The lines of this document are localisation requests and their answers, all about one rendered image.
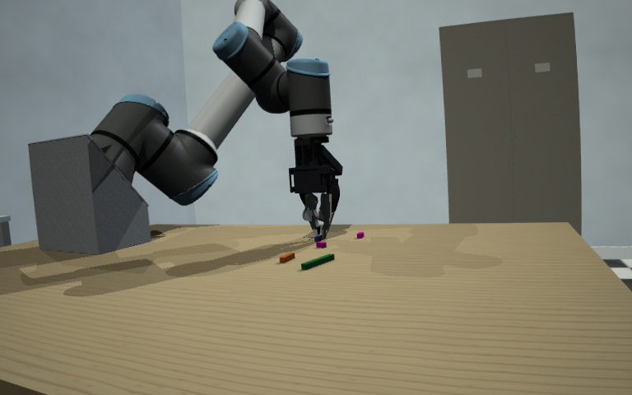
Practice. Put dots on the green rod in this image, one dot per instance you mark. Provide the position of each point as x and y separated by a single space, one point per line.
316 262

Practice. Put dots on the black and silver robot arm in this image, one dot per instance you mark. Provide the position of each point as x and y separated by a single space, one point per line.
134 133

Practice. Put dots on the orange rod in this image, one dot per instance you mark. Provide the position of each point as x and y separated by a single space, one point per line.
286 258

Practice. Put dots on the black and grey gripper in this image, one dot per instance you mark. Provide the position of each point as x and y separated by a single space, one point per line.
309 180

